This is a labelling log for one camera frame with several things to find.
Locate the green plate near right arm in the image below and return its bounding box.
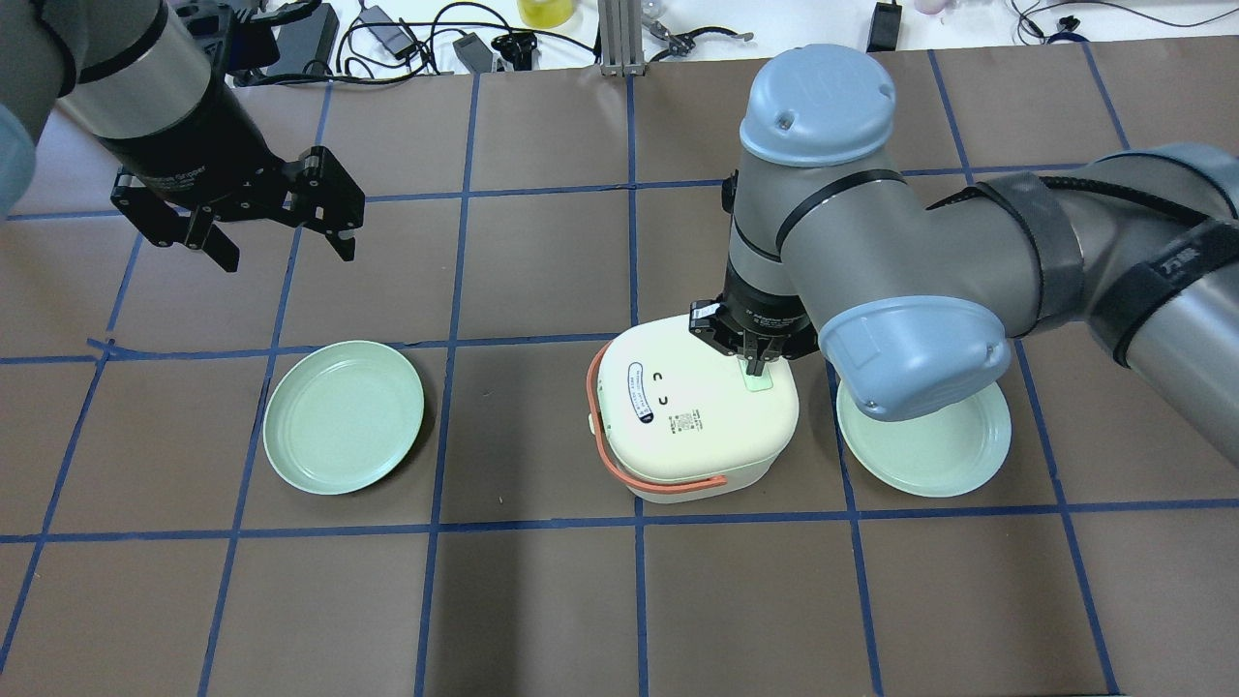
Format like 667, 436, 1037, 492
835, 383, 1012, 498

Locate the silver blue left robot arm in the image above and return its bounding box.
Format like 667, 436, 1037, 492
1, 1, 366, 272

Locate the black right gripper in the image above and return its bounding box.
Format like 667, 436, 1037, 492
686, 266, 819, 378

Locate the large black power brick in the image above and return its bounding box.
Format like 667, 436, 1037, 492
261, 4, 338, 76

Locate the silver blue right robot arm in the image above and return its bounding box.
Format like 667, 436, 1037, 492
686, 45, 1238, 461

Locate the white rice cooker orange handle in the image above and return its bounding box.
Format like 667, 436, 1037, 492
585, 314, 800, 505

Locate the green plate near left arm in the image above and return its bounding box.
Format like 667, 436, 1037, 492
261, 340, 426, 496

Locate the yellow tape roll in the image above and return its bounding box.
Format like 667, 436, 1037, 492
515, 0, 576, 30

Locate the black power adapter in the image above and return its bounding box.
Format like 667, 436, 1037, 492
864, 1, 903, 53

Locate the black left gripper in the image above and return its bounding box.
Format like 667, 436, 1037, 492
98, 76, 366, 274

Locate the aluminium frame post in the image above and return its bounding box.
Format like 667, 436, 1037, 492
597, 0, 648, 76

